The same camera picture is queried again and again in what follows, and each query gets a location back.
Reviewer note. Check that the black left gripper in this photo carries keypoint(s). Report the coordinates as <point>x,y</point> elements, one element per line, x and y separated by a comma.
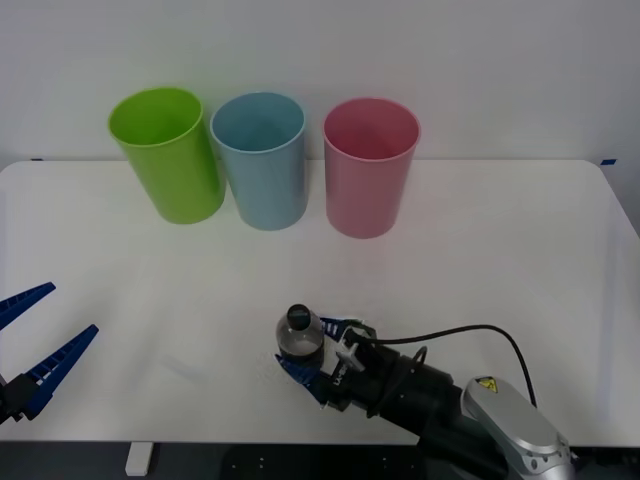
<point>6,402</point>

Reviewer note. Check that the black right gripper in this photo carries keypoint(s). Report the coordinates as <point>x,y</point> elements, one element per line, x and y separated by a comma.
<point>365,380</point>

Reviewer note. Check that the small bottle with black cap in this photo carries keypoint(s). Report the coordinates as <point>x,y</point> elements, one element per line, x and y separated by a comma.
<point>299,337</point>

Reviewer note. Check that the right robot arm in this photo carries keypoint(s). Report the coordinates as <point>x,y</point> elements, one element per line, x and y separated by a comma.
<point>515,425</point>

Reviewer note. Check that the white table leg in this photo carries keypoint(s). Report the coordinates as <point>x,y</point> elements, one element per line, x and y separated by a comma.
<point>138,459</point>

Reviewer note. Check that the pink plastic bin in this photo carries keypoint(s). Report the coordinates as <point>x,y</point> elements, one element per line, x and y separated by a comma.
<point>365,195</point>

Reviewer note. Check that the pale blue plastic bin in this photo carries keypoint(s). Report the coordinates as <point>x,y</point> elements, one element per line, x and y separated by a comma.
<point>265,185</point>

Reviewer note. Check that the green plastic bin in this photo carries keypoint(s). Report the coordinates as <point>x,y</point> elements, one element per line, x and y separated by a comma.
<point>167,165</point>

